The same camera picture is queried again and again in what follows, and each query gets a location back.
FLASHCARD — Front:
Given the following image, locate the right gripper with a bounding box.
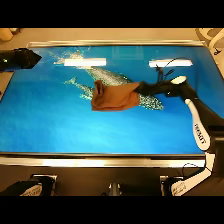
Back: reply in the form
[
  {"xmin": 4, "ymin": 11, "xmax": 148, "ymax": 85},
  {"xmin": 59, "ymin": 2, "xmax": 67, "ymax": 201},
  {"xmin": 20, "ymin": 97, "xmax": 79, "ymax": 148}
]
[{"xmin": 134, "ymin": 80, "xmax": 170, "ymax": 98}]

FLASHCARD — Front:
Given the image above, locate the black cable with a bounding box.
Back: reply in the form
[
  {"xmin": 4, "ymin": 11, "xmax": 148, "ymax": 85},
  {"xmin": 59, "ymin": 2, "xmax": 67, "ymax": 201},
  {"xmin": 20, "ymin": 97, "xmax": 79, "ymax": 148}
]
[{"xmin": 153, "ymin": 57, "xmax": 190, "ymax": 84}]

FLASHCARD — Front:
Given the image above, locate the brown sweatshirt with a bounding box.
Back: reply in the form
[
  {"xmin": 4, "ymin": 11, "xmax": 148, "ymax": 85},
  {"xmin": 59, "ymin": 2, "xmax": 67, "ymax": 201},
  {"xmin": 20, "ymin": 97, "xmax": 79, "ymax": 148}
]
[{"xmin": 90, "ymin": 79, "xmax": 141, "ymax": 112}]

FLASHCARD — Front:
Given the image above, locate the silver frame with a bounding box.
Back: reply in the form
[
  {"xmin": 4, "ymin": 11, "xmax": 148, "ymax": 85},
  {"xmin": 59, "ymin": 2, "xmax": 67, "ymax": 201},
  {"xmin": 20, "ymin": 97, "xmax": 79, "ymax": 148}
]
[{"xmin": 0, "ymin": 39, "xmax": 207, "ymax": 197}]

